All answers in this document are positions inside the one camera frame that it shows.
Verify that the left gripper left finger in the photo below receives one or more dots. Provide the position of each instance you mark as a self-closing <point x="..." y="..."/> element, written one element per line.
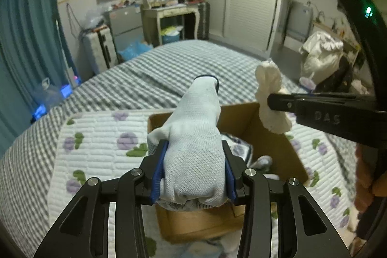
<point x="81" y="230"/>

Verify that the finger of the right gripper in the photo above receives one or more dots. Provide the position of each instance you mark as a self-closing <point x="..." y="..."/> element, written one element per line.
<point x="349" y="116"/>

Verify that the white jacket on chair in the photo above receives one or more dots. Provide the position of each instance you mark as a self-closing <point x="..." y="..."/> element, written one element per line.
<point x="321" y="54"/>

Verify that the purple drink cup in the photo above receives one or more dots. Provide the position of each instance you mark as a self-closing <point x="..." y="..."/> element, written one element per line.
<point x="307" y="82"/>

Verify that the grey washing machine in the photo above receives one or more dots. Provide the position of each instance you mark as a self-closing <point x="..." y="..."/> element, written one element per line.
<point x="299" y="21"/>

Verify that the white floral quilted mat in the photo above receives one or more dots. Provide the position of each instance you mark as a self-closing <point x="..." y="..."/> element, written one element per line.
<point x="107" y="145"/>

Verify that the brown cardboard box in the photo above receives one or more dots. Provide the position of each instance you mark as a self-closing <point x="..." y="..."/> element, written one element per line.
<point x="241" y="127"/>

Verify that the grey checked bed sheet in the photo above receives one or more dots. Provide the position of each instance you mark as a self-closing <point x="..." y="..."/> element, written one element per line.
<point x="157" y="80"/>

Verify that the dark suitcase by table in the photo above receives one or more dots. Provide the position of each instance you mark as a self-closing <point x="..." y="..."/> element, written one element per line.
<point x="204" y="20"/>

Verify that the white suitcase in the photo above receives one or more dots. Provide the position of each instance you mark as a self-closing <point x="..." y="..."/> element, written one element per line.
<point x="100" y="49"/>

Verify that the teal window curtain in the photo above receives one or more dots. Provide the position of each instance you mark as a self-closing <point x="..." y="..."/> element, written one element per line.
<point x="33" y="48"/>

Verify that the grey mini fridge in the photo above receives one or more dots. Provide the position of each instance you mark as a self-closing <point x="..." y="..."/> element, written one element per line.
<point x="125" y="25"/>

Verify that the white dressing table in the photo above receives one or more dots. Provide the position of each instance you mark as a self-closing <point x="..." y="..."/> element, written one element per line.
<point x="151" y="20"/>

